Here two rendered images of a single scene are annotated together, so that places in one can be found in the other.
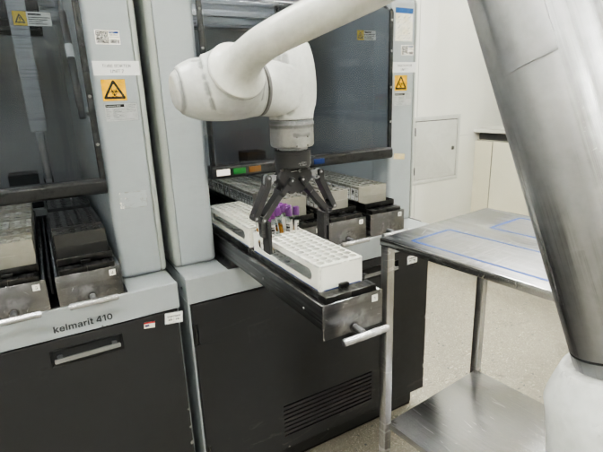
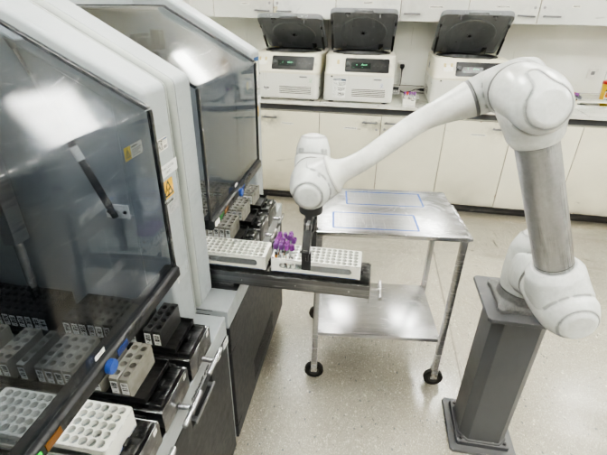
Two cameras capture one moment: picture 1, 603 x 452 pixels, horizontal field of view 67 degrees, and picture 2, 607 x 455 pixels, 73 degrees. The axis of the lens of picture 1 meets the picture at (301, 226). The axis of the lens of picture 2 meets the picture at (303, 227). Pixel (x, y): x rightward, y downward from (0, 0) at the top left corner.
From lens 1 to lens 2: 108 cm
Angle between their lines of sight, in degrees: 49
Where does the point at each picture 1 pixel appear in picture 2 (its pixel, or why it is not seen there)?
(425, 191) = not seen: hidden behind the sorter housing
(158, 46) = (182, 138)
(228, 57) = (344, 172)
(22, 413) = not seen: outside the picture
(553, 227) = (551, 242)
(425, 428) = (333, 323)
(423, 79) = not seen: hidden behind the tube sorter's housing
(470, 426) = (348, 311)
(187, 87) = (325, 195)
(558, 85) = (559, 209)
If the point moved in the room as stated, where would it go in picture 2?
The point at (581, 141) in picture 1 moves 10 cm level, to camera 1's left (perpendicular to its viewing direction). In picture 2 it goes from (562, 222) to (554, 237)
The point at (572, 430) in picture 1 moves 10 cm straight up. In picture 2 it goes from (555, 289) to (568, 257)
